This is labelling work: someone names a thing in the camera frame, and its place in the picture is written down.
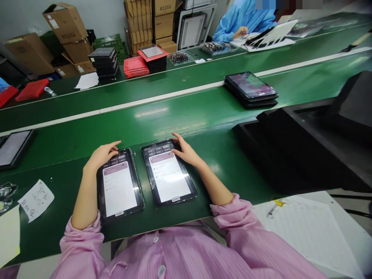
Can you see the handwritten white paper note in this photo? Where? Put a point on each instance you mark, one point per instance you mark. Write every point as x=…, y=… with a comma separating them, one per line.
x=36, y=200

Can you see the black tablet with grey screen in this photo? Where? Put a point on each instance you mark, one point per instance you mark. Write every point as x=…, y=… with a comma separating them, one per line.
x=13, y=148

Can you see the person's body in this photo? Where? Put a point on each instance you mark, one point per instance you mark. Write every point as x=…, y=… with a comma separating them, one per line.
x=180, y=255

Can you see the plain white sheet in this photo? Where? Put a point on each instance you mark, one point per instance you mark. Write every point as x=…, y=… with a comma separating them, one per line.
x=8, y=235

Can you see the clear plastic film scraps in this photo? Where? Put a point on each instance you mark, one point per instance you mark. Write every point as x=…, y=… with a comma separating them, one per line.
x=6, y=194

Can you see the green plastic crate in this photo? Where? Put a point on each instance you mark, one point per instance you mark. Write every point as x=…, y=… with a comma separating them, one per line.
x=109, y=44

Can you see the clear tray of small parts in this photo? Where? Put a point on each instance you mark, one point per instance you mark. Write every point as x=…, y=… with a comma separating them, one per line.
x=216, y=47

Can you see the red and blue packet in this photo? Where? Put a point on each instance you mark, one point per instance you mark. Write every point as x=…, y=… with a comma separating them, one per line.
x=7, y=94

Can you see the large cardboard box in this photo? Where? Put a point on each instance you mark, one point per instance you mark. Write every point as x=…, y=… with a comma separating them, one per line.
x=29, y=53

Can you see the black tablet with lit screen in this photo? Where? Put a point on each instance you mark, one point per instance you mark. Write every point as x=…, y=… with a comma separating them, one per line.
x=120, y=189
x=170, y=177

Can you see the stack of black flat boxes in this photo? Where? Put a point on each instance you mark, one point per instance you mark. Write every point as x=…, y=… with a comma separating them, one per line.
x=104, y=64

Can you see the tilted cardboard box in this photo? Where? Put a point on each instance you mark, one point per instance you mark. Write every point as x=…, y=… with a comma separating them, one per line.
x=65, y=23

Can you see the large white printed paper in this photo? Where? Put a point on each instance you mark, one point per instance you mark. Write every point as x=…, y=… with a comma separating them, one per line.
x=316, y=232

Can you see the stack of black foam trays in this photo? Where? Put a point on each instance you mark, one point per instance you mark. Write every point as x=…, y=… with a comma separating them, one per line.
x=314, y=145

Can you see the person's left hand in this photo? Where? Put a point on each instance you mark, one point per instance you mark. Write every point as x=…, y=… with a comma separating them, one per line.
x=97, y=158

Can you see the stack of red packets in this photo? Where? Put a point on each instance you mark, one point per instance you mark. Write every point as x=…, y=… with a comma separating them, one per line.
x=136, y=67

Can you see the small white card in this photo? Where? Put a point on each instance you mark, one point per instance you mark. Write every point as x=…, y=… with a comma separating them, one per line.
x=203, y=60

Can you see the stack of tall cardboard cartons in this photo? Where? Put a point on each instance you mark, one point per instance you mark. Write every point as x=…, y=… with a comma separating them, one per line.
x=151, y=26

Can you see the person's right hand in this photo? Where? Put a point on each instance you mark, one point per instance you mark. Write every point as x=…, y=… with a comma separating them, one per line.
x=189, y=155

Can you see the white slotted tablet rack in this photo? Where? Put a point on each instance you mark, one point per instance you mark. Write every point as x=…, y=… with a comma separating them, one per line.
x=270, y=36

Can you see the red tray with grey panel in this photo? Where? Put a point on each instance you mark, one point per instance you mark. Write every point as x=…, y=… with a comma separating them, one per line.
x=152, y=55

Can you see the pile of small black parts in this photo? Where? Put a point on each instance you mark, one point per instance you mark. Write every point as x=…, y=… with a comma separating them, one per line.
x=178, y=59

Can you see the pile of open cardboard boxes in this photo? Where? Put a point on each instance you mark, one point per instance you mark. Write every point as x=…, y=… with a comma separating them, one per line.
x=77, y=58

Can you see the white pen with yellow tag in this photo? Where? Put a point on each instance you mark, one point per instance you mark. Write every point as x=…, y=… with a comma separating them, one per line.
x=274, y=209

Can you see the stack of black tablets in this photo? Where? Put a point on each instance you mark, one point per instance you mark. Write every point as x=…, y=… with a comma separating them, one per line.
x=251, y=87

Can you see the grey metal cabinet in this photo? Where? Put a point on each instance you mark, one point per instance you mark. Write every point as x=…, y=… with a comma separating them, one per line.
x=196, y=27

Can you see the green conveyor belt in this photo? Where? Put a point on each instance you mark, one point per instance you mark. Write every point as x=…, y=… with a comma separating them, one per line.
x=174, y=96

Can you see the pile of red sleeves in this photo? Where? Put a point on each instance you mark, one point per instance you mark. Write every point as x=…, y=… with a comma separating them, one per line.
x=32, y=90

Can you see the white paper sheet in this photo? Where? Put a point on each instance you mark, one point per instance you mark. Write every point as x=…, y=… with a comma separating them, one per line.
x=87, y=80

